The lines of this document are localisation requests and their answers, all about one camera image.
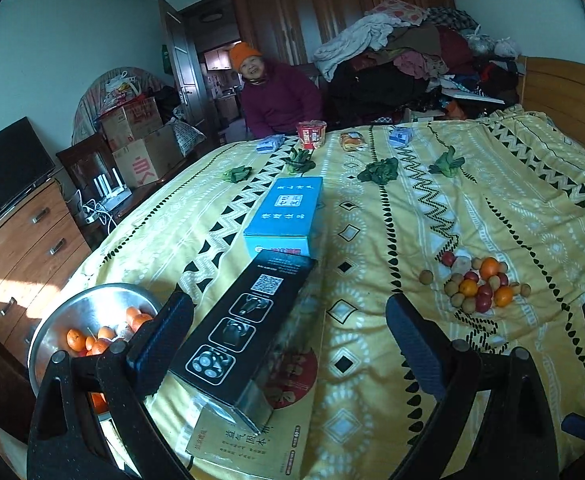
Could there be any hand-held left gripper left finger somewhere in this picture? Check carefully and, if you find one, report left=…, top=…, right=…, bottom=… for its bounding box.
left=26, top=290, right=196, bottom=480

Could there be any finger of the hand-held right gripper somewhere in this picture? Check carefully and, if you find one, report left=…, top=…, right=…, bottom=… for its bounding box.
left=561, top=412, right=585, bottom=444

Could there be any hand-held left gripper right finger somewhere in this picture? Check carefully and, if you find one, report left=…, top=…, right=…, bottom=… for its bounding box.
left=387, top=293, right=558, bottom=480

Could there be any metal bowl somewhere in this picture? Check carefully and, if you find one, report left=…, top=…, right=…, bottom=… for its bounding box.
left=27, top=283, right=166, bottom=402

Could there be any pile of mixed fruit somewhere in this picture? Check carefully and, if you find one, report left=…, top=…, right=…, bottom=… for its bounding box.
left=419, top=256, right=533, bottom=314

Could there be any black product box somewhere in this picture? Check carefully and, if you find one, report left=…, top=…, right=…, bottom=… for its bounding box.
left=169, top=250, right=318, bottom=434

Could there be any yellow patterned bedsheet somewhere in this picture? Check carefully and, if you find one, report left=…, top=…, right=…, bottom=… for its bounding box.
left=75, top=105, right=585, bottom=480

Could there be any yellow flat gift box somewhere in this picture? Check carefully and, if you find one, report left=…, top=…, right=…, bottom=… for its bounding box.
left=185, top=310, right=326, bottom=479

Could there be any wooden dresser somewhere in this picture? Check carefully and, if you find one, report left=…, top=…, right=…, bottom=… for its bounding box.
left=0, top=177, right=94, bottom=363

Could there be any white router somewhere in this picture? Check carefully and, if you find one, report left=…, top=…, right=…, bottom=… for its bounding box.
left=89, top=169, right=134, bottom=211

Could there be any green leafy vegetable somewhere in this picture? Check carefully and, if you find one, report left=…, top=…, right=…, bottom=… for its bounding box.
left=428, top=145, right=466, bottom=179
left=284, top=147, right=318, bottom=175
left=222, top=165, right=254, bottom=184
left=357, top=158, right=400, bottom=185

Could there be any large brown cardboard box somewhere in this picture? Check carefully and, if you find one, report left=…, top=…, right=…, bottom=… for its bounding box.
left=112, top=124, right=186, bottom=189

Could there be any blue cardboard box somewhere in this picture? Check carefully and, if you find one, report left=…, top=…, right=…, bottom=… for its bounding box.
left=243, top=176, right=324, bottom=262

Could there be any dotted white bag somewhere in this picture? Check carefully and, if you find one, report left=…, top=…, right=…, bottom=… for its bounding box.
left=171, top=117, right=206, bottom=157

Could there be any cardboard box red print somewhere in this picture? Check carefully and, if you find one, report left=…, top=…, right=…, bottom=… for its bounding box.
left=99, top=97, right=164, bottom=154

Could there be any black television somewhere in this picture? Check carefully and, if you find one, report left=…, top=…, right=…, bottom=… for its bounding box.
left=0, top=117, right=56, bottom=234

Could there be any red instant noodle cup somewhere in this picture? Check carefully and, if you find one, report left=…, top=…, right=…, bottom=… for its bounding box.
left=296, top=120, right=328, bottom=150

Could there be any grey striped round cover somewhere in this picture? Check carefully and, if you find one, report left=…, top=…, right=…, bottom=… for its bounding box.
left=72, top=66, right=166, bottom=147

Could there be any white flat board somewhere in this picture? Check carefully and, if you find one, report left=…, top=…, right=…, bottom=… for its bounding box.
left=439, top=87, right=506, bottom=107

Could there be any white red plastic bag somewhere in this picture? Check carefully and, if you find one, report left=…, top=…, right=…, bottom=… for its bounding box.
left=104, top=72, right=144, bottom=112

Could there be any pile of clothes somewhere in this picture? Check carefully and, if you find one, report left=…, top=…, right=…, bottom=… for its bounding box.
left=313, top=0, right=523, bottom=127

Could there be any wooden headboard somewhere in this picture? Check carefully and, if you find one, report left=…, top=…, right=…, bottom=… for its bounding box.
left=517, top=56, right=585, bottom=171

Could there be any room door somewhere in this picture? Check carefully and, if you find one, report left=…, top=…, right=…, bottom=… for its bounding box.
left=158, top=0, right=199, bottom=127

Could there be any floral red pillow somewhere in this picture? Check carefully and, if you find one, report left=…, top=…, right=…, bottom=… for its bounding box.
left=371, top=0, right=429, bottom=24

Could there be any wooden wardrobe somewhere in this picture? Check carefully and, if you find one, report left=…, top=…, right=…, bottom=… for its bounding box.
left=224, top=0, right=456, bottom=67

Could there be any white power strip with cables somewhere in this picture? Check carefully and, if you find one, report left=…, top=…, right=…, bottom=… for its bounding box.
left=79, top=198, right=118, bottom=227

